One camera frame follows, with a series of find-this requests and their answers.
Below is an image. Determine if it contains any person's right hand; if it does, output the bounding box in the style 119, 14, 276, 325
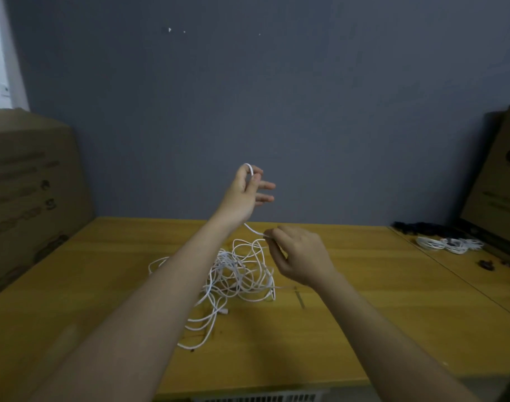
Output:
262, 224, 340, 291

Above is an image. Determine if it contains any plain brown cardboard box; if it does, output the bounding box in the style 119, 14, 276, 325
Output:
0, 108, 95, 303

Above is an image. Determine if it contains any person's left forearm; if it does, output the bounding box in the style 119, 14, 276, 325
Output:
29, 217, 233, 402

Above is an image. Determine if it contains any person's right forearm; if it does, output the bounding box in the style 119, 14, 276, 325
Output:
317, 274, 482, 402

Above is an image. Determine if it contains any person's left hand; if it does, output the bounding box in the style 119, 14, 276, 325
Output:
208, 163, 278, 233

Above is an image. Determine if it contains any tangle of white cables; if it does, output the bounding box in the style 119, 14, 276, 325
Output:
146, 238, 278, 352

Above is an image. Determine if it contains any cardboard box with black print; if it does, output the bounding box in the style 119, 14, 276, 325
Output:
458, 104, 510, 263

